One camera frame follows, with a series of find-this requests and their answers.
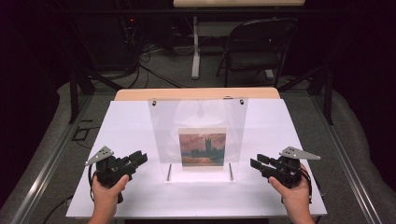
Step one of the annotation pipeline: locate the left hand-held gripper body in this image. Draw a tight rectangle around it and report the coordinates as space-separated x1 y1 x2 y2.
84 146 138 204

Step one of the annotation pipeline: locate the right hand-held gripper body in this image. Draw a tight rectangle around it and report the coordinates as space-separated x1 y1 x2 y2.
268 146 321 189

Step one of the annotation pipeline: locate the clear acrylic photo frame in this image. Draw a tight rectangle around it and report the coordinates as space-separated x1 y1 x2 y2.
147 97 249 183

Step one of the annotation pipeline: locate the colourful painting print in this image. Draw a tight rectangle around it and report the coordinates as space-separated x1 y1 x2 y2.
177 126 228 172

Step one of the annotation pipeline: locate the person's left hand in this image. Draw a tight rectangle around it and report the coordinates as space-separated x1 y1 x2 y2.
91 174 131 217

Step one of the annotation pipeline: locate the person's right hand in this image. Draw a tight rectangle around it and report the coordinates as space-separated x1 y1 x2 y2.
268 163 313 214

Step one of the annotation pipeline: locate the white board mat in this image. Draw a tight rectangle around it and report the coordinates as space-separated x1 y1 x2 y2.
65 98 328 218

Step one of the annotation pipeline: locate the light wooden table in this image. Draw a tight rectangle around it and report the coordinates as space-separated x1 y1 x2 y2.
113 87 281 101

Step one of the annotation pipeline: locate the black metal stand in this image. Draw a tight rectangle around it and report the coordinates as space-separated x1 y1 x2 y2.
67 64 125 125
276 60 334 126

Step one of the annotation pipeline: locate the black folding chair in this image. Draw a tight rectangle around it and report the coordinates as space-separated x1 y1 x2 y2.
216 18 299 89

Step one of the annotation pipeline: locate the dark equipment rack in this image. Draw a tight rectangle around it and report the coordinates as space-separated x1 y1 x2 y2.
74 12 139 71

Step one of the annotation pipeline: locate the white desk leg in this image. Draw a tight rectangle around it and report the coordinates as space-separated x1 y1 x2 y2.
191 16 202 80

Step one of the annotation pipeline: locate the light far desk top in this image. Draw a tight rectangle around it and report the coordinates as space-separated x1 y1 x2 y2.
173 0 306 8

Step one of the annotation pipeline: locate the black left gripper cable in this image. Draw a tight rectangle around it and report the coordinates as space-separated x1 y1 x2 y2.
88 163 99 203

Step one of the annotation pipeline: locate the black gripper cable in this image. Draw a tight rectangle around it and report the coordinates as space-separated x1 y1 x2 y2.
300 169 314 205
88 163 99 203

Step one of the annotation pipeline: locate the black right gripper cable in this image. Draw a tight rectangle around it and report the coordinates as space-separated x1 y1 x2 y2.
300 169 314 205

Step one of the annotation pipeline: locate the aluminium rail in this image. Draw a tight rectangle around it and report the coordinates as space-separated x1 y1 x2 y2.
311 92 386 224
8 92 94 224

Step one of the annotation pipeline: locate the black floor cable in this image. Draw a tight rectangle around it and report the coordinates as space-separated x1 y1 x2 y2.
41 194 75 224

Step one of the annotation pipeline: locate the bundle of floor cables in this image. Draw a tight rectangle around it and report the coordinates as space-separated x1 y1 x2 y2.
122 40 188 90

